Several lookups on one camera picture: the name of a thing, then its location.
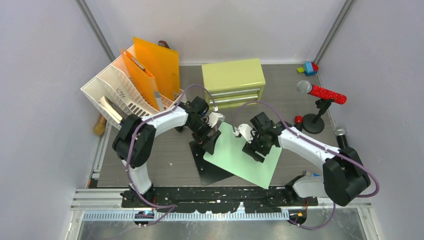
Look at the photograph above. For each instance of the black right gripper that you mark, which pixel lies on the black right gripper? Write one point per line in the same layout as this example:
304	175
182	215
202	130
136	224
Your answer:
250	148

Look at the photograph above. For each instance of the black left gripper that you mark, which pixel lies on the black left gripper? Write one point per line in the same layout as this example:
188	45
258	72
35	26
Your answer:
209	146

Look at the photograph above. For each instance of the thick orange binder folder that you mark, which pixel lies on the thick orange binder folder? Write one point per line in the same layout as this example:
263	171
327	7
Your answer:
143	80

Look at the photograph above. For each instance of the white plastic file rack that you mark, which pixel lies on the white plastic file rack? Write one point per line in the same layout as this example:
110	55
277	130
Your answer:
115	83

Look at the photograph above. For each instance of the Nineteen Eighty-Four dark book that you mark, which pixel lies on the Nineteen Eighty-Four dark book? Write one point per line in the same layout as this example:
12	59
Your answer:
116	113

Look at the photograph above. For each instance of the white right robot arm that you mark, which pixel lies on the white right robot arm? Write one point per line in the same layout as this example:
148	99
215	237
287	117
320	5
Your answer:
343	177

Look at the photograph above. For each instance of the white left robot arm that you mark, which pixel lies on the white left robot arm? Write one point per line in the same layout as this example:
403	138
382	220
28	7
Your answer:
135	139

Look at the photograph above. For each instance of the mint green clipboard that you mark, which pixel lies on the mint green clipboard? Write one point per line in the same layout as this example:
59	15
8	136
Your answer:
228	155

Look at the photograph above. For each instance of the black clipboard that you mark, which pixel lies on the black clipboard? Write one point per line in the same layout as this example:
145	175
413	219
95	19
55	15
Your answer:
208	172

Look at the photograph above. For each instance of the red black stamp near cabinet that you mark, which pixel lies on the red black stamp near cabinet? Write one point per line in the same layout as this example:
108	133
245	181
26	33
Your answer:
298	123

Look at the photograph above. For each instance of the green metal drawer cabinet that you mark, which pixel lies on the green metal drawer cabinet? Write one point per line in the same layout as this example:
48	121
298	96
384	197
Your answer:
233	83

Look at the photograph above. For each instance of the black microphone stand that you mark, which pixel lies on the black microphone stand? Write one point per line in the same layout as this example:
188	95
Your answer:
313	123

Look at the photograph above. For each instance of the red glitter microphone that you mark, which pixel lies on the red glitter microphone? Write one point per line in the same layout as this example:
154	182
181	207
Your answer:
305	87

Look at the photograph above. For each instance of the black handheld microphone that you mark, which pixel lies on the black handheld microphone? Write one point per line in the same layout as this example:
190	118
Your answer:
341	139

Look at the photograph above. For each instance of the thin orange folder in rack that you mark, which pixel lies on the thin orange folder in rack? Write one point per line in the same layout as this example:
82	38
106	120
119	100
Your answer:
163	63

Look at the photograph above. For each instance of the colourful toy blocks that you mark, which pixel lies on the colourful toy blocks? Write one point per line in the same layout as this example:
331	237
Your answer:
308	69

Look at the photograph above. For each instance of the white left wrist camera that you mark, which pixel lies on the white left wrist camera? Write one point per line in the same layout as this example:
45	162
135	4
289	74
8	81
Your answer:
215	119

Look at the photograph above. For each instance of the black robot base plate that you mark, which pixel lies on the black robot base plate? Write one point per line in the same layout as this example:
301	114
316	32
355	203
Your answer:
220	200

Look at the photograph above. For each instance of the wooden handle tool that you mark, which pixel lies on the wooden handle tool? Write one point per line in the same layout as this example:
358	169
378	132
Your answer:
100	126

